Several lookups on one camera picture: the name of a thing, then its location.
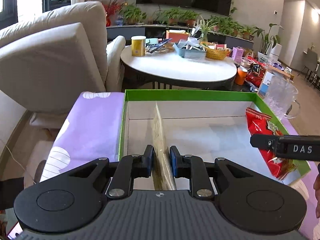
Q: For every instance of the red flower decoration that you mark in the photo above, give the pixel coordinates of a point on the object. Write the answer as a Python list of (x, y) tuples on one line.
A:
[(111, 8)]

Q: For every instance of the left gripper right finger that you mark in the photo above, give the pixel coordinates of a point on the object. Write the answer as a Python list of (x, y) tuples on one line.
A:
[(248, 200)]

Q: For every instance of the red snack packet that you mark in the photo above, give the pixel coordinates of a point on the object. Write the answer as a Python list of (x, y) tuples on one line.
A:
[(260, 123)]

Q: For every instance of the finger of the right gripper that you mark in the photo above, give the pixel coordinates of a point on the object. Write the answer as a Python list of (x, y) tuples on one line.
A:
[(267, 142)]

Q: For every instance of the dark tv cabinet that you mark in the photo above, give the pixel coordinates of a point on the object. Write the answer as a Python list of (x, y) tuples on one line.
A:
[(159, 31)]

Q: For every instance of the beige sofa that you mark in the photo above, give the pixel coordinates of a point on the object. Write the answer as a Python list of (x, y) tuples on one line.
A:
[(47, 62)]

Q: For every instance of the orange box on table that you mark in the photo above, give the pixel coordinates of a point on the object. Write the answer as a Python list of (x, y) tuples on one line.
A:
[(177, 35)]

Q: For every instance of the round white coffee table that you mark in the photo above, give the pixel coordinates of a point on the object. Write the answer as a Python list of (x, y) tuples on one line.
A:
[(171, 69)]

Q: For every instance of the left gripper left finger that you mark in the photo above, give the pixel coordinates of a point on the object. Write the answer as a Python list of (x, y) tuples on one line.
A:
[(75, 198)]

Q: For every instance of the yellow-brown snack packet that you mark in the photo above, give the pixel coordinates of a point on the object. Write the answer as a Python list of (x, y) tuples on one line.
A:
[(162, 174)]

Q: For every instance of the clear glass mug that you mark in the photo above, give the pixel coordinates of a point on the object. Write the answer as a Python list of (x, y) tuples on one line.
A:
[(281, 98)]

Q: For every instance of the purple floral tablecloth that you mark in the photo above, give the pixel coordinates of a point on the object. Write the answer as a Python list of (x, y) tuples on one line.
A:
[(90, 131)]

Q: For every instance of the white cardboard box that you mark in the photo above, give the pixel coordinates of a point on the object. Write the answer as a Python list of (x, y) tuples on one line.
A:
[(262, 90)]

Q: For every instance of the pink purple box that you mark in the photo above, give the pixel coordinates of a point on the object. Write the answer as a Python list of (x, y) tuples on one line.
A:
[(237, 54)]

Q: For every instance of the green cardboard box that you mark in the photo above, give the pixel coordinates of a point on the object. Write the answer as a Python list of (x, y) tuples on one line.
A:
[(205, 123)]

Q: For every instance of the yellow tin can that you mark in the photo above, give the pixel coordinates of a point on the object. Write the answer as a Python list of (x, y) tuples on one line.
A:
[(138, 46)]

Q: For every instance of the orange cup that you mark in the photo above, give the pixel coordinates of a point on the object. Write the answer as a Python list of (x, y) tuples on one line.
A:
[(241, 75)]

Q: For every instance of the grey dining chair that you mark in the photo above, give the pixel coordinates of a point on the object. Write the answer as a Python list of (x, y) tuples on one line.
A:
[(310, 62)]

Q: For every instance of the tall white potted plant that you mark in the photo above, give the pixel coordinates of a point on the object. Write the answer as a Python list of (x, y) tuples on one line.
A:
[(268, 41)]

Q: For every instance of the blue plastic basket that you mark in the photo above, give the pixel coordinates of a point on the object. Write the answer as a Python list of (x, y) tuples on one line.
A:
[(192, 54)]

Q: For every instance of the yellow wicker basket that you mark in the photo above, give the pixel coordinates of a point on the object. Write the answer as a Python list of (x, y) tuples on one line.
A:
[(216, 51)]

